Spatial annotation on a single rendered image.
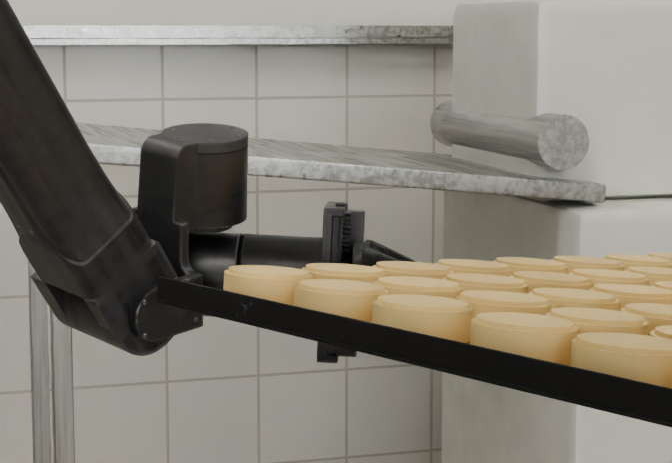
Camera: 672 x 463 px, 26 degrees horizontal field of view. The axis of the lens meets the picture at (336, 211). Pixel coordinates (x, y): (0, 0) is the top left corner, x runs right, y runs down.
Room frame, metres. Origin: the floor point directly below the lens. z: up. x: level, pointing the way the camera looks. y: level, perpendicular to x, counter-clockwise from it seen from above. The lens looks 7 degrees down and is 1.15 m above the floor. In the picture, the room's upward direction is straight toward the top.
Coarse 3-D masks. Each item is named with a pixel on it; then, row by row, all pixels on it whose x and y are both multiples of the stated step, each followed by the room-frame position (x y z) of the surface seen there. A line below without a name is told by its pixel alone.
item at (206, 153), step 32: (192, 128) 0.96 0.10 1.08; (224, 128) 0.97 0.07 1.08; (160, 160) 0.92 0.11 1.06; (192, 160) 0.92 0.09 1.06; (224, 160) 0.93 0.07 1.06; (160, 192) 0.92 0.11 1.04; (192, 192) 0.93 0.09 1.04; (224, 192) 0.93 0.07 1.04; (160, 224) 0.93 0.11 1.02; (192, 224) 0.93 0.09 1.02; (224, 224) 0.94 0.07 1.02; (160, 320) 0.89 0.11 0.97; (192, 320) 0.91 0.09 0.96
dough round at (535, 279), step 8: (520, 272) 0.88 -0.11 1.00; (528, 272) 0.88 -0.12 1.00; (536, 272) 0.89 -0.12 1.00; (544, 272) 0.89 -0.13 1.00; (552, 272) 0.89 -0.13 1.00; (528, 280) 0.85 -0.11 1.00; (536, 280) 0.85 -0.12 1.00; (544, 280) 0.85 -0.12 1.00; (552, 280) 0.85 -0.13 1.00; (560, 280) 0.85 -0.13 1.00; (568, 280) 0.85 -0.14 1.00; (576, 280) 0.85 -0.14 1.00; (584, 280) 0.86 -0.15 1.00; (528, 288) 0.85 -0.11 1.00; (576, 288) 0.85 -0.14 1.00; (584, 288) 0.85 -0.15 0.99
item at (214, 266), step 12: (216, 228) 0.95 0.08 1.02; (228, 228) 0.95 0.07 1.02; (192, 240) 0.95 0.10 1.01; (204, 240) 0.95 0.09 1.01; (216, 240) 0.95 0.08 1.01; (228, 240) 0.95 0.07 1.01; (240, 240) 0.97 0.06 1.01; (192, 252) 0.95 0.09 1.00; (204, 252) 0.95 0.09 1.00; (216, 252) 0.95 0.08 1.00; (228, 252) 0.95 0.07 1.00; (240, 252) 0.96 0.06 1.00; (192, 264) 0.94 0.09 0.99; (204, 264) 0.94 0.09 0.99; (216, 264) 0.94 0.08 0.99; (228, 264) 0.94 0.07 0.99; (204, 276) 0.94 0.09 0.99; (216, 276) 0.94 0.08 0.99; (216, 288) 0.94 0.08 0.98
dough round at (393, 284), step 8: (384, 280) 0.79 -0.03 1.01; (392, 280) 0.79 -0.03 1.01; (400, 280) 0.80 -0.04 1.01; (408, 280) 0.80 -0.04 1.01; (416, 280) 0.80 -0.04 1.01; (424, 280) 0.80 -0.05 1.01; (432, 280) 0.81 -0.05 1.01; (440, 280) 0.81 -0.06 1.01; (392, 288) 0.78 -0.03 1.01; (400, 288) 0.78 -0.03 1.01; (408, 288) 0.77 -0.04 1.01; (416, 288) 0.77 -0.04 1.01; (424, 288) 0.77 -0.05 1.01; (432, 288) 0.77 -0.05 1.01; (440, 288) 0.78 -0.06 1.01; (448, 288) 0.78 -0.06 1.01; (456, 288) 0.79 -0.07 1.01; (440, 296) 0.77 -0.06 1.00; (448, 296) 0.78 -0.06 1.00
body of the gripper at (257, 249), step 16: (336, 208) 0.94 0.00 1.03; (336, 224) 0.94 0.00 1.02; (256, 240) 0.95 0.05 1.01; (272, 240) 0.96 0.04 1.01; (288, 240) 0.96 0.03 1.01; (304, 240) 0.96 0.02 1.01; (320, 240) 0.96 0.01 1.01; (336, 240) 0.94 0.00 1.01; (256, 256) 0.94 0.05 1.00; (272, 256) 0.94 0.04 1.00; (288, 256) 0.94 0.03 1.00; (304, 256) 0.94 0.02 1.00; (320, 256) 0.94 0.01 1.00; (336, 256) 0.94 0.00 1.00; (320, 352) 0.93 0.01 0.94
